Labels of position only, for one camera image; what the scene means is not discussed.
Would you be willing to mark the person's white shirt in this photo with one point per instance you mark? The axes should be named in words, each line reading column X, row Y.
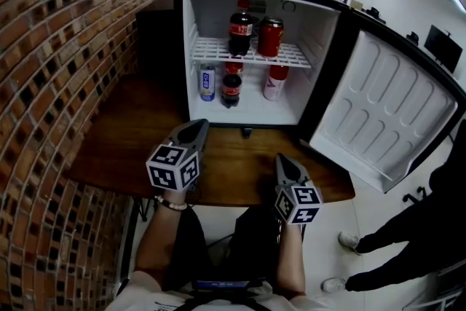
column 145, row 293

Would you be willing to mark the red drink can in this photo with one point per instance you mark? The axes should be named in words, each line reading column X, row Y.
column 270, row 37

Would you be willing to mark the black mini fridge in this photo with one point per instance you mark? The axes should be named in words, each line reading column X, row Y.
column 327, row 58

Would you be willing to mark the black computer monitor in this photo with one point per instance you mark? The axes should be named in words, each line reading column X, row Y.
column 442, row 47

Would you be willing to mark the white and red bottle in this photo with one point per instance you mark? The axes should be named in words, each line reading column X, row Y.
column 275, row 82

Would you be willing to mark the black castor chair base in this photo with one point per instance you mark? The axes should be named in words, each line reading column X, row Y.
column 415, row 194

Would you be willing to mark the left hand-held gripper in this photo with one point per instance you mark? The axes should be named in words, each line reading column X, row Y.
column 171, row 165

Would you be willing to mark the person's right forearm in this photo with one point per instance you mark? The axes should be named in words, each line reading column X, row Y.
column 289, row 258

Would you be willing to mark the person's black shorts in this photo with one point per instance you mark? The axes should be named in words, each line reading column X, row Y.
column 189, row 247

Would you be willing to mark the blue and white can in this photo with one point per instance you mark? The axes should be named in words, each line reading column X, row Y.
column 207, row 83

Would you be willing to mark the black device with blue screen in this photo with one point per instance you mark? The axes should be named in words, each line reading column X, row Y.
column 222, row 284

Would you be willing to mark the person's left forearm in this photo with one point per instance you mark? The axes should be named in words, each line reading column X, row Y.
column 160, row 240

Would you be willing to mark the cardboard box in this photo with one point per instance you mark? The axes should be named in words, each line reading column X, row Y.
column 356, row 4

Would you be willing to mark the red-capped cola bottle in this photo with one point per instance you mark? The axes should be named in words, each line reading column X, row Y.
column 232, row 91
column 240, row 33

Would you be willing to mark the black office chair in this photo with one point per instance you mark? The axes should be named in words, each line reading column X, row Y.
column 413, row 37
column 375, row 14

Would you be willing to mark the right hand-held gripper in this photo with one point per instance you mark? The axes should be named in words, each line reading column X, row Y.
column 298, row 205

